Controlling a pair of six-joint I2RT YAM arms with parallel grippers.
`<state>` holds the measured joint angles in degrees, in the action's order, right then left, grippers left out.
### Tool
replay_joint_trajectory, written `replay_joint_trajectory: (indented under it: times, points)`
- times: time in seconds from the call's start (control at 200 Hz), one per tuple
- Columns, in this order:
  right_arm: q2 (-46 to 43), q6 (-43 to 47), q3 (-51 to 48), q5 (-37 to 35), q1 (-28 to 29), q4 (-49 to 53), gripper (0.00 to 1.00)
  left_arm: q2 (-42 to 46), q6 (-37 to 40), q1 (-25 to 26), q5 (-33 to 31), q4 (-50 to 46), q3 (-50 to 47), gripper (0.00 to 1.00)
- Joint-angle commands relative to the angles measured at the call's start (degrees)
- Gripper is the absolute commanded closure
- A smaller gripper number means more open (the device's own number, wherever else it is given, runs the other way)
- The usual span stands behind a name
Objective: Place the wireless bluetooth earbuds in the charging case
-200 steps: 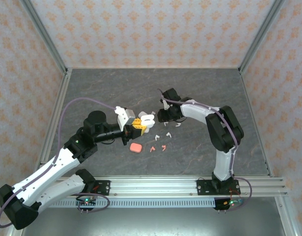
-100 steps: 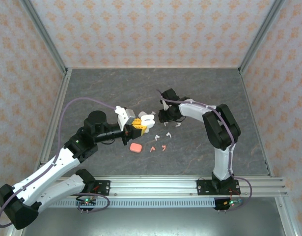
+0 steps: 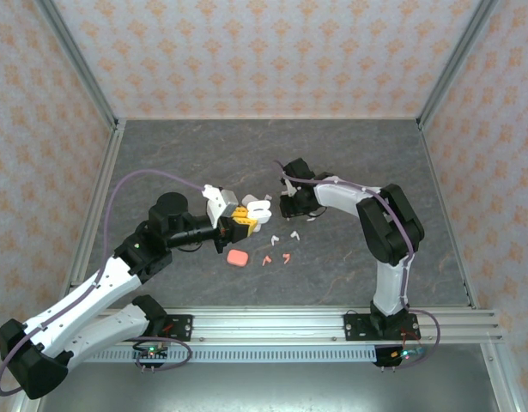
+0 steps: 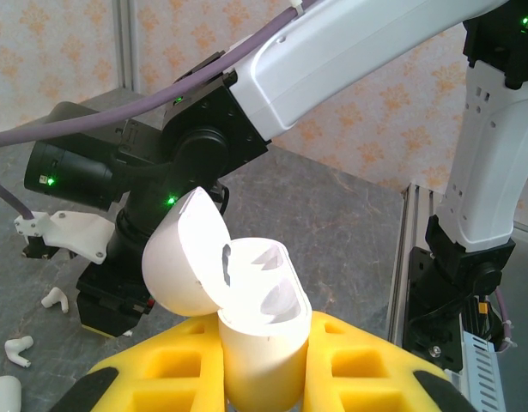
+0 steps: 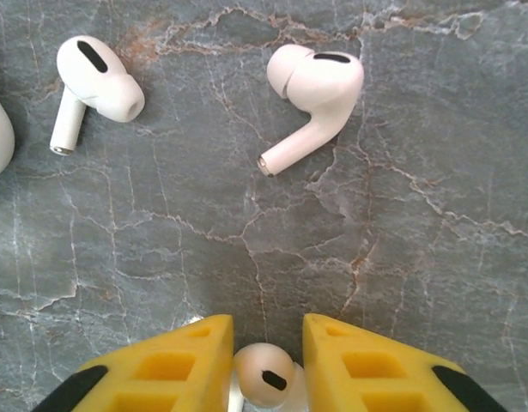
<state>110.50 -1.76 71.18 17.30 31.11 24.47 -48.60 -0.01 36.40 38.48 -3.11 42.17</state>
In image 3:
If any aluminium table edge rail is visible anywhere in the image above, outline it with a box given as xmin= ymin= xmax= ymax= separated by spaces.
xmin=417 ymin=122 xmax=479 ymax=310
xmin=42 ymin=119 xmax=127 ymax=318

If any small controller circuit board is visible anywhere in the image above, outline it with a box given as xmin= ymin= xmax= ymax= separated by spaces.
xmin=390 ymin=348 xmax=426 ymax=361
xmin=134 ymin=345 xmax=168 ymax=361

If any slotted grey cable duct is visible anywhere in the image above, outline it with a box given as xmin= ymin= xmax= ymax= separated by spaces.
xmin=81 ymin=346 xmax=379 ymax=364

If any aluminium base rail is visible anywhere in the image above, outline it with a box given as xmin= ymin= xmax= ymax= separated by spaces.
xmin=42 ymin=306 xmax=505 ymax=344

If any pink earbud charging case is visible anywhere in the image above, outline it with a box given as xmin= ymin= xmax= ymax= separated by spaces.
xmin=226 ymin=249 xmax=250 ymax=268

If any aluminium corner post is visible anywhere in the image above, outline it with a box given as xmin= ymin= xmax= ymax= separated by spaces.
xmin=416 ymin=0 xmax=501 ymax=130
xmin=33 ymin=0 xmax=126 ymax=130

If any grey metal panel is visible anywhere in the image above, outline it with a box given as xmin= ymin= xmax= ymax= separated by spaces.
xmin=35 ymin=342 xmax=512 ymax=412

